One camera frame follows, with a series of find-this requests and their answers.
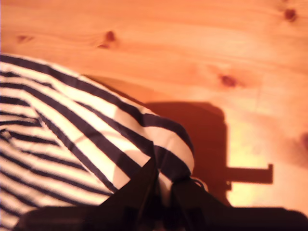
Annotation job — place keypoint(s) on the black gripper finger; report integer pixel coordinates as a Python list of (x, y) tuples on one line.
[(190, 199), (139, 192)]

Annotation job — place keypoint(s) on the navy white striped t-shirt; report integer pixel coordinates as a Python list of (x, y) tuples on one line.
[(72, 120)]

